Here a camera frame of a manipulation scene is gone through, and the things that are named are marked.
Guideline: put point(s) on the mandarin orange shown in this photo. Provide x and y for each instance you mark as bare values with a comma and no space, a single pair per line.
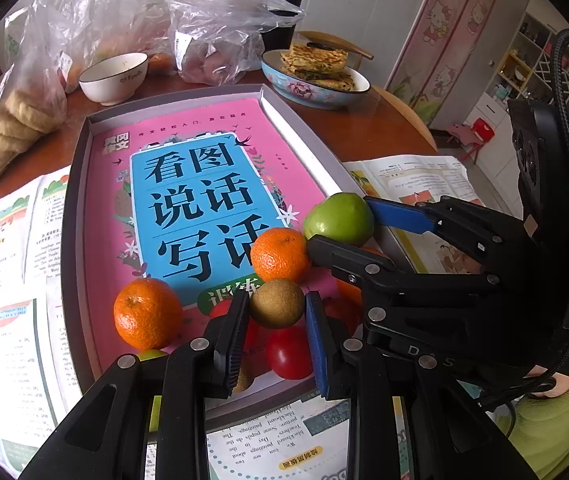
280,255
348,291
148,314

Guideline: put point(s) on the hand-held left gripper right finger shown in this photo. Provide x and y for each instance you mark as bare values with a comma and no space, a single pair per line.
322,355

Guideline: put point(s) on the person's right forearm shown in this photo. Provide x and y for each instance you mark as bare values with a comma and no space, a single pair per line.
564,425

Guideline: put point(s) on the small red chair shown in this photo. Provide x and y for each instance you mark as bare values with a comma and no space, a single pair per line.
479,135

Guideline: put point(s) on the clear plastic bag of produce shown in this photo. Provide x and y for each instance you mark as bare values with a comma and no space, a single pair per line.
219,20

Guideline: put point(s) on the small brown kiwi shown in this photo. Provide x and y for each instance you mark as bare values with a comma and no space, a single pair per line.
277,304
244,377

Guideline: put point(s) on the white ceramic bowl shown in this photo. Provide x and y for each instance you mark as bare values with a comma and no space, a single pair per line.
113,80

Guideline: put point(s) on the stack of fried pancakes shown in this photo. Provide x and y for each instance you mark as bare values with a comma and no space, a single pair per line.
317,62

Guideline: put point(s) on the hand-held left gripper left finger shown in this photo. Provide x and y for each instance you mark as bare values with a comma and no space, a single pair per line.
229,345

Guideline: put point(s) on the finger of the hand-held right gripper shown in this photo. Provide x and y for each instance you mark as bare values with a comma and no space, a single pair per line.
399,215
344,257

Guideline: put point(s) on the red tomato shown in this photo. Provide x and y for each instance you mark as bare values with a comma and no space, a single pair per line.
289,355
339,317
217,308

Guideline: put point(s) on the plastic bag of flatbreads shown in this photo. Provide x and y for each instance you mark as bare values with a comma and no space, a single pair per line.
9,105

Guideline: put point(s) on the white shelf unit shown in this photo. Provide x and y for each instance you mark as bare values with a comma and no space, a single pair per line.
529,70

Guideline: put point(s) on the small pink chair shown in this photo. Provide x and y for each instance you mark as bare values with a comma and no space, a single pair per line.
456,133

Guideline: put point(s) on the grey cardboard box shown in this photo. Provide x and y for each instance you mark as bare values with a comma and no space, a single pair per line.
77,260

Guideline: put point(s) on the blue floral bowl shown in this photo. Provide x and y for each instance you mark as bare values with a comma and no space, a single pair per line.
314,95

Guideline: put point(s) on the green jujube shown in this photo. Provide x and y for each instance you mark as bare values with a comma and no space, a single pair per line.
153,355
339,216

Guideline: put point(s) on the pink cartoon cat wardrobe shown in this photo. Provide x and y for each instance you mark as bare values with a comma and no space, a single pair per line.
444,35

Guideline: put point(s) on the pink and blue book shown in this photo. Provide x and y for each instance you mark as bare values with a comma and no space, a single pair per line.
189,200

